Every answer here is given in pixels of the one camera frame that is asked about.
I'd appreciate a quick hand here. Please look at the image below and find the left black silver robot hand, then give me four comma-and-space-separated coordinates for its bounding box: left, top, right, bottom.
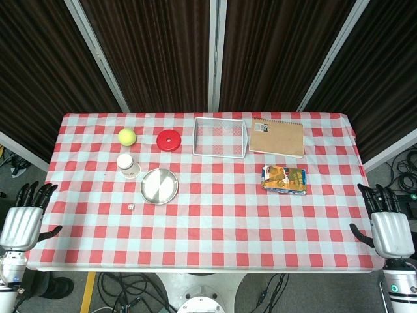
0, 182, 63, 252

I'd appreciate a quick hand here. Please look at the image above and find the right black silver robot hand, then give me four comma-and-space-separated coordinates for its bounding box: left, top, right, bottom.
349, 183, 416, 258

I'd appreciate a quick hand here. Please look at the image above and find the white paper cup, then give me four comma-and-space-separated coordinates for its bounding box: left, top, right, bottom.
116, 153, 142, 180

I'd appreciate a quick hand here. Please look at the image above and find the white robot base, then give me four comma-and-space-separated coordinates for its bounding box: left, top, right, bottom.
155, 272, 249, 313

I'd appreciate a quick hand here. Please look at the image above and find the silver metal plate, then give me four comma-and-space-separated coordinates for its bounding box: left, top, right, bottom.
140, 168, 180, 205

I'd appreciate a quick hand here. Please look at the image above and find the yellow blue snack packet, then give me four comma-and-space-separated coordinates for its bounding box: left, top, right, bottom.
260, 164, 309, 196

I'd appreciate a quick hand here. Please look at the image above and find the yellow tennis ball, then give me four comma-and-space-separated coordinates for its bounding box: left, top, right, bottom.
117, 128, 137, 147

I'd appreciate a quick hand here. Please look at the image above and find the brown spiral notebook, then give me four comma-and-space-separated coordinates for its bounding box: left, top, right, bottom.
248, 117, 306, 160

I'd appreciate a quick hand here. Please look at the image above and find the dark brown ribbed panel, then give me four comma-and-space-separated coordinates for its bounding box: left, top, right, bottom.
0, 0, 124, 162
79, 0, 216, 113
307, 0, 417, 164
218, 0, 361, 113

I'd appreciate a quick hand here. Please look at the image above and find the red white checkered tablecloth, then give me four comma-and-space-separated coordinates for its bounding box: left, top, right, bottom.
25, 112, 387, 273

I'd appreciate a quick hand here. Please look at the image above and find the red round plastic disc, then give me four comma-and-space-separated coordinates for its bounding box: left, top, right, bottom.
156, 129, 182, 153

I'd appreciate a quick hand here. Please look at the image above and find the black floor cable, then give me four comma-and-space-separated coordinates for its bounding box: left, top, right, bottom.
0, 146, 33, 179
94, 272, 179, 313
386, 152, 417, 198
240, 273, 291, 313

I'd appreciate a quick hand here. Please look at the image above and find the white partition rail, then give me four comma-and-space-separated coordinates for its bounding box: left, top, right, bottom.
362, 139, 417, 173
0, 130, 50, 172

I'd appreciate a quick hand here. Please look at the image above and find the white partition post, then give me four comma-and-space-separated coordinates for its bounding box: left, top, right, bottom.
63, 0, 132, 113
295, 0, 373, 112
207, 0, 228, 112

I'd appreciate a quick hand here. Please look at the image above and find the white wire mesh basket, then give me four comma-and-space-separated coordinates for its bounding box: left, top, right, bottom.
192, 117, 247, 160

